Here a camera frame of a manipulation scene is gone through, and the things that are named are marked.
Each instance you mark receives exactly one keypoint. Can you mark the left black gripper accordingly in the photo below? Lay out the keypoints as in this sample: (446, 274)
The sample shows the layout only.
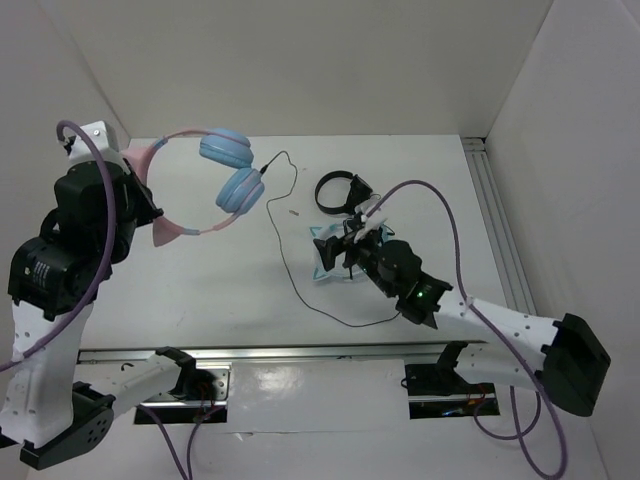
(150, 209)

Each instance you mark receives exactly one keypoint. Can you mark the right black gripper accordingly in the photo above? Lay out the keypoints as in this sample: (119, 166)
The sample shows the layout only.
(330, 248)

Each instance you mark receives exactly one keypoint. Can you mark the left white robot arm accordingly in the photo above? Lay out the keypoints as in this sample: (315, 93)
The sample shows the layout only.
(53, 417)

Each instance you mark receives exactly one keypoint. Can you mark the teal white cat-ear headphones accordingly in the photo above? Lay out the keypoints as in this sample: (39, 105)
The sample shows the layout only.
(359, 252)

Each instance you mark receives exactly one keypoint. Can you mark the black on-ear headphones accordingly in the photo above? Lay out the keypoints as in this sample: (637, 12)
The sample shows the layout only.
(357, 192)

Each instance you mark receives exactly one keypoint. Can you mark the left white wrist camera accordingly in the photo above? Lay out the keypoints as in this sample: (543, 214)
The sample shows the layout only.
(101, 134)

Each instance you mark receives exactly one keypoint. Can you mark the aluminium front rail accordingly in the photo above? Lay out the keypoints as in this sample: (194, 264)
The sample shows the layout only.
(264, 354)

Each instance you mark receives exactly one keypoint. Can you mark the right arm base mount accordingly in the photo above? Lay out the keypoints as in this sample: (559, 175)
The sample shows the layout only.
(435, 394)

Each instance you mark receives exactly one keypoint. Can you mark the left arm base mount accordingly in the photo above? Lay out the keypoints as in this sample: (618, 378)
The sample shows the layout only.
(199, 394)

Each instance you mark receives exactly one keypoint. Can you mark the aluminium side rail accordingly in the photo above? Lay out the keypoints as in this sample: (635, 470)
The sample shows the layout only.
(510, 268)

